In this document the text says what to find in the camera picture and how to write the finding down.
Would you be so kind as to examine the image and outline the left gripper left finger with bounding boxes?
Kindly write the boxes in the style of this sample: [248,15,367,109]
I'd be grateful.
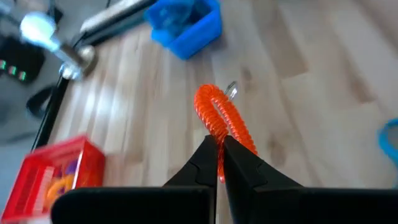
[50,134,219,224]

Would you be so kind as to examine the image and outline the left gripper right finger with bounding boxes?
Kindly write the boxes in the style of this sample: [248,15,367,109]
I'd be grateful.
[223,134,398,224]

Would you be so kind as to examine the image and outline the purple coil wristband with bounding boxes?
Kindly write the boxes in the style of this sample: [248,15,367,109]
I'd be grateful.
[57,157,79,175]

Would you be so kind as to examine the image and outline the orange coil wristband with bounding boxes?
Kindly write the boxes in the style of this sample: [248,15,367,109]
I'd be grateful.
[193,81,259,185]
[45,174,76,208]

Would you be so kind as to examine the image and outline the red plastic basket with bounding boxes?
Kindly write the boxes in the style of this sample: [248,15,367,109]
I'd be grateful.
[0,134,107,224]

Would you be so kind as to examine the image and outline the blue plastic basket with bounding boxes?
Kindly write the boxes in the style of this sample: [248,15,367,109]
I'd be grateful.
[144,0,223,60]

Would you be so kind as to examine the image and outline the table lamp with white bulb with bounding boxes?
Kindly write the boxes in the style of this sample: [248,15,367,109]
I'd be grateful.
[19,11,96,81]

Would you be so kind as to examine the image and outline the black aluminium table frame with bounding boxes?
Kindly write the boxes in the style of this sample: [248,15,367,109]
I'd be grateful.
[30,0,158,152]

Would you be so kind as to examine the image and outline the black strap loop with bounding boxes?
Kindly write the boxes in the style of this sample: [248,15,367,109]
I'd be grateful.
[25,85,56,119]

